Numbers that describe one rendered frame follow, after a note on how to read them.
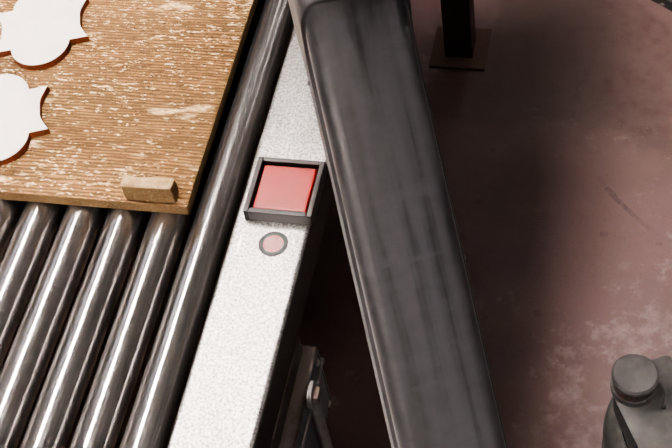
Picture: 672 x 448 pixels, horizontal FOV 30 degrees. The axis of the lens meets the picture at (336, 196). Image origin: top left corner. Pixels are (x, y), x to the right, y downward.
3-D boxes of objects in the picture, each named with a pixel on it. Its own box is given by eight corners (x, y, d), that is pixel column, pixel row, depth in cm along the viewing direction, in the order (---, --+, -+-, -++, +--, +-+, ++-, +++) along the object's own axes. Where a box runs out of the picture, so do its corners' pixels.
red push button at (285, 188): (319, 175, 138) (317, 167, 137) (307, 219, 134) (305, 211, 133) (266, 171, 139) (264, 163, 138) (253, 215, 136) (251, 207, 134)
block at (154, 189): (180, 192, 136) (174, 176, 134) (176, 205, 135) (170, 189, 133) (129, 188, 137) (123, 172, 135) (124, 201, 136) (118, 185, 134)
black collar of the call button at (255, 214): (327, 170, 138) (325, 161, 137) (313, 226, 134) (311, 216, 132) (261, 165, 140) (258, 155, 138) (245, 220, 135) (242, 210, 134)
